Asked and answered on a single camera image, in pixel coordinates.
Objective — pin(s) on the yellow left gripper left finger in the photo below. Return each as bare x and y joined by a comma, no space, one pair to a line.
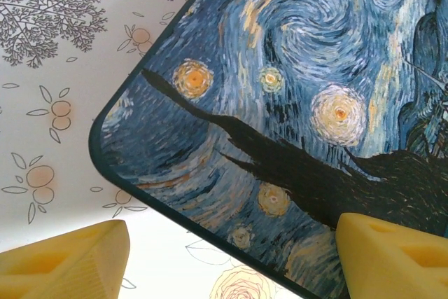
63,267

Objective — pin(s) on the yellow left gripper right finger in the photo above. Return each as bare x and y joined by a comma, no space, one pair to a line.
395,264

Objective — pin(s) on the starry night print box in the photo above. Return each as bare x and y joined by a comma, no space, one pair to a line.
280,103

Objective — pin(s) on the floral print tablecloth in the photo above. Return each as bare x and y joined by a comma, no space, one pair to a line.
52,68

